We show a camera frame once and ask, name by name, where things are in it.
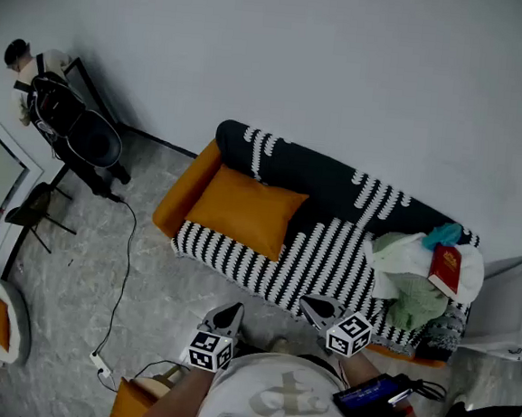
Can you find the white cloth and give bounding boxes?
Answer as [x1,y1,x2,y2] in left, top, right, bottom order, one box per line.
[359,228,488,309]

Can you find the red book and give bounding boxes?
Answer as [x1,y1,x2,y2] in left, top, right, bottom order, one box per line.
[425,242,464,298]

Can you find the white power strip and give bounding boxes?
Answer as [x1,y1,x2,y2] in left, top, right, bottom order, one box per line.
[88,351,114,380]

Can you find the person's right forearm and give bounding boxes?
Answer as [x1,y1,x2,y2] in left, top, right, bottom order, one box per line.
[333,348,440,417]

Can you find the white side cabinet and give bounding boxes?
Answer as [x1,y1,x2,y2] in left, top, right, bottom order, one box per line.
[456,245,522,362]

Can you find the orange box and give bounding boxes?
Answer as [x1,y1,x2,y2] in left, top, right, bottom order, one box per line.
[105,374,175,417]

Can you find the person's white printed t-shirt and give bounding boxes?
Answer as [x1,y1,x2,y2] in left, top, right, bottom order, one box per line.
[190,346,412,417]

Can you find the teal cloth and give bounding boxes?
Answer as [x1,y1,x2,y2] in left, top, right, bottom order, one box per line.
[421,219,464,254]

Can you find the black device with screen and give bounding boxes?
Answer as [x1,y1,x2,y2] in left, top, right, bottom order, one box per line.
[331,368,415,417]

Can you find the green knitted blanket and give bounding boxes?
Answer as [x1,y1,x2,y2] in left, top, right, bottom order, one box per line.
[365,230,455,335]

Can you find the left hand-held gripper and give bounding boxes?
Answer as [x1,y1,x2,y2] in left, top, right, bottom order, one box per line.
[185,297,246,376]

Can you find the black chair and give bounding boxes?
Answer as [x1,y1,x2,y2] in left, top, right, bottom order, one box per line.
[1,178,81,257]

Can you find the person's black trousers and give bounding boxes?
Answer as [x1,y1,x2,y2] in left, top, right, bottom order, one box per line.
[233,336,345,379]

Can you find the black device cable bundle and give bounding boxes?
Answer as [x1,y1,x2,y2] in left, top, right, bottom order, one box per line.
[401,374,450,404]

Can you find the orange cushion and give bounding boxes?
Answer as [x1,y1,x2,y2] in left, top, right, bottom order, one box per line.
[181,160,312,266]

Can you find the white pet bed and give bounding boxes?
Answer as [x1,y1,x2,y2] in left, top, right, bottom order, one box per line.
[0,278,38,368]

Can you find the person's left forearm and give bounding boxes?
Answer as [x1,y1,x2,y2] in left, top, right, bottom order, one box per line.
[136,363,216,417]

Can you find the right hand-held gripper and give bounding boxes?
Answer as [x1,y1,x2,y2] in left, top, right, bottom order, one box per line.
[294,292,376,361]

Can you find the black floor cable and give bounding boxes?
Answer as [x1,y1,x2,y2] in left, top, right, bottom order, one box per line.
[92,194,140,360]

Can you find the black white patterned sofa cover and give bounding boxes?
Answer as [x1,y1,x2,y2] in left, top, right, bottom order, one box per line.
[164,115,489,354]

